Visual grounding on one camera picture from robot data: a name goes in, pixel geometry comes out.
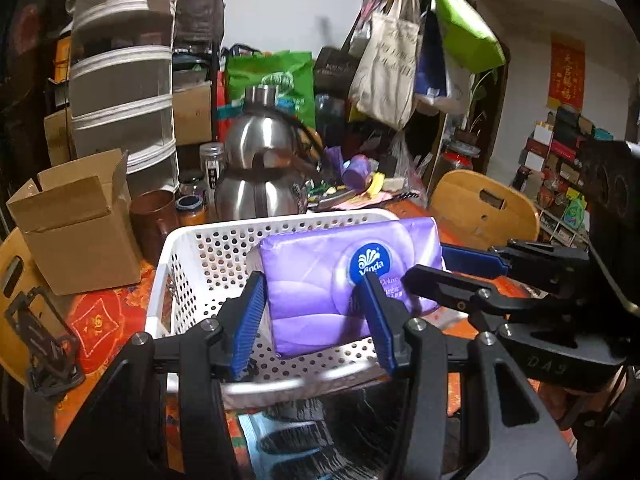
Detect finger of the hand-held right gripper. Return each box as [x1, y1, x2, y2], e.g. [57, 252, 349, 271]
[402, 264, 551, 333]
[440, 240, 592, 294]

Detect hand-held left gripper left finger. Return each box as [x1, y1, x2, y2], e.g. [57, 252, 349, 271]
[50, 270, 268, 480]

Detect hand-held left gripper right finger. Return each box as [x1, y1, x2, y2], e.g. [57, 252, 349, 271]
[352, 272, 581, 480]

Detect purple tissue pack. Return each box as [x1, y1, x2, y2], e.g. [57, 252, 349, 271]
[259, 217, 446, 359]

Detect white perforated plastic basket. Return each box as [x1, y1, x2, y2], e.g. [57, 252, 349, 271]
[145, 208, 451, 411]

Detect wooden chair back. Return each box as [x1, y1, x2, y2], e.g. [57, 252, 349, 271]
[429, 170, 541, 251]

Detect wooden chair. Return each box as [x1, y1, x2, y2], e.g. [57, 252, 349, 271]
[0, 227, 76, 371]
[429, 170, 541, 251]

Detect shelf of assorted boxes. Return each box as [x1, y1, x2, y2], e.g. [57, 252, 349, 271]
[515, 105, 616, 248]

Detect clear plastic bag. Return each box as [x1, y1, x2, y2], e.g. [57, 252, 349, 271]
[390, 130, 426, 191]

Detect glass jar with blue lid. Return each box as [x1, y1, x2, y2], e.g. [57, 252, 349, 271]
[175, 194, 208, 228]

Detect stainless steel kettle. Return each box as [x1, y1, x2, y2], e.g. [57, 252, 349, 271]
[215, 85, 326, 222]

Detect brown ceramic cup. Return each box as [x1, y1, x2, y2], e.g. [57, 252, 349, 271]
[129, 189, 181, 266]

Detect potted green plant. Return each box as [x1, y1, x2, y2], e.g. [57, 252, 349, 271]
[452, 67, 501, 146]

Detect dark glass jar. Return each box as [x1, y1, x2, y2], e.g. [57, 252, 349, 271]
[177, 170, 208, 198]

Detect black label glass jar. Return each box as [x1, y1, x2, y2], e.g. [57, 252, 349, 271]
[200, 142, 226, 206]

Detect white shopping bag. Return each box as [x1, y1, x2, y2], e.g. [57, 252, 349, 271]
[442, 55, 473, 113]

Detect open cardboard box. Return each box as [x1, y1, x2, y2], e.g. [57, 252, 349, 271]
[6, 149, 143, 296]

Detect dark plastic water bottle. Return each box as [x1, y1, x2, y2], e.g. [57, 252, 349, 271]
[315, 94, 346, 146]

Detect blue tote bag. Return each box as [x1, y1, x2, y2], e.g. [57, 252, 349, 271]
[417, 10, 448, 98]

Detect beige canvas tote bag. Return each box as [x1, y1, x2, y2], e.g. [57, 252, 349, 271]
[348, 0, 423, 131]

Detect brown cardboard box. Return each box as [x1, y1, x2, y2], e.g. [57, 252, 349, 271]
[44, 110, 73, 166]
[172, 82, 213, 146]

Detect dark paper bag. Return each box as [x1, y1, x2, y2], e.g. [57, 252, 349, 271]
[314, 47, 361, 93]

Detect lime green bag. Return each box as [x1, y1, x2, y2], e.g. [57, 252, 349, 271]
[425, 0, 506, 73]

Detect green shopping bag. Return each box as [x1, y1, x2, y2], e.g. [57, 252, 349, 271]
[225, 50, 317, 128]

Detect dark plastic wrapped bundle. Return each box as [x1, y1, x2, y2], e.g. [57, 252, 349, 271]
[175, 0, 226, 46]

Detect dark wooden glass cabinet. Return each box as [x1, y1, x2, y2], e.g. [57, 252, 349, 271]
[0, 0, 71, 221]

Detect red wall poster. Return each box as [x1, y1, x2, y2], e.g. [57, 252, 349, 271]
[547, 40, 586, 111]

